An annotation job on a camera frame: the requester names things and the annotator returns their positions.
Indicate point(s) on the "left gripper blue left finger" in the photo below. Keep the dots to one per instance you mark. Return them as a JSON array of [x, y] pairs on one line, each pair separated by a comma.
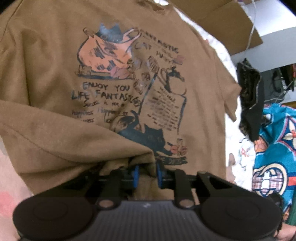
[[117, 186]]

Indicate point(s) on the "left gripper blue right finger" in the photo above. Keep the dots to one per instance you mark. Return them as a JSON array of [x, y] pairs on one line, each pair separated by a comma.
[[177, 181]]

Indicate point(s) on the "brown printed t-shirt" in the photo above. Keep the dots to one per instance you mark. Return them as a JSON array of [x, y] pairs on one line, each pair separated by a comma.
[[111, 92]]

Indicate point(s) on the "person right hand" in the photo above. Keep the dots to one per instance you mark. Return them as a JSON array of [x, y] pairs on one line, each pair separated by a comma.
[[286, 233]]

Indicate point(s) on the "cream bear print bedsheet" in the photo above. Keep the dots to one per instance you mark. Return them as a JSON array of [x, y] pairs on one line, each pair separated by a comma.
[[233, 104]]

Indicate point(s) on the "teal cartoon print blanket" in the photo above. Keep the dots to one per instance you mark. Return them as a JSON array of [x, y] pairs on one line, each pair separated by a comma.
[[274, 166]]

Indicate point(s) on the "black folded garment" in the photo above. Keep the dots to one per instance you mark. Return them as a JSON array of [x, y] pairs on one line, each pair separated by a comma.
[[251, 98]]

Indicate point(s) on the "brown cardboard sheet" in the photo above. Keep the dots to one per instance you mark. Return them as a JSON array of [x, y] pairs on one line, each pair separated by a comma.
[[224, 20]]

